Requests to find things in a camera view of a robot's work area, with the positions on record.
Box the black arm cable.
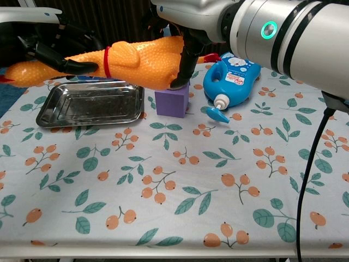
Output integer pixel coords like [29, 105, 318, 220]
[296, 92, 340, 262]

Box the blue pump detergent bottle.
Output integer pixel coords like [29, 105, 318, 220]
[203, 51, 262, 124]

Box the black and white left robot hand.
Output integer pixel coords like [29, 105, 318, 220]
[0, 7, 106, 76]

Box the yellow rubber chicken toy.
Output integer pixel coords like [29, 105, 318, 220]
[0, 35, 221, 91]

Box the stainless steel rectangular tray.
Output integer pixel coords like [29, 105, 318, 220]
[35, 81, 145, 128]

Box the floral fruit print tablecloth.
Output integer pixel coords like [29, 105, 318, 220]
[0, 58, 349, 251]

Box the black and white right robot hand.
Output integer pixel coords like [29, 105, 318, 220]
[141, 0, 238, 91]

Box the orange and blue biscuit box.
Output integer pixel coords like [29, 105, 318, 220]
[69, 74, 118, 82]

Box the purple foam cube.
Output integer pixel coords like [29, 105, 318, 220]
[154, 84, 190, 118]

